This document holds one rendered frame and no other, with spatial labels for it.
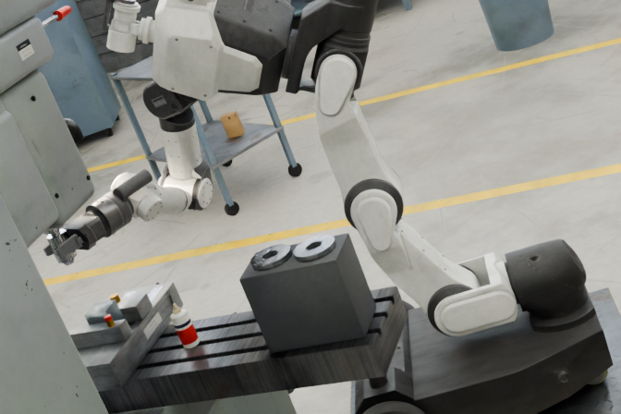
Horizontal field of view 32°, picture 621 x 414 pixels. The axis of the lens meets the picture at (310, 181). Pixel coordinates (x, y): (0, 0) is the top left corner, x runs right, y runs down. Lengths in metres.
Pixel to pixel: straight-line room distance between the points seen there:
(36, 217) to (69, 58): 6.23
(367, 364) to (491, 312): 0.56
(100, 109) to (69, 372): 6.52
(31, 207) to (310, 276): 0.58
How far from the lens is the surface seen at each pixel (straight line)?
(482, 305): 2.70
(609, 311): 3.12
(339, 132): 2.53
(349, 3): 2.47
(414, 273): 2.70
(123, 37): 2.55
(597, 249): 4.31
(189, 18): 2.43
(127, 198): 2.55
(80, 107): 8.55
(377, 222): 2.58
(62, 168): 2.40
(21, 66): 2.34
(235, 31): 2.44
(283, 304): 2.24
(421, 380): 2.74
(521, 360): 2.69
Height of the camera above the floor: 1.99
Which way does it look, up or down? 19 degrees down
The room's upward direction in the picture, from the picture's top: 21 degrees counter-clockwise
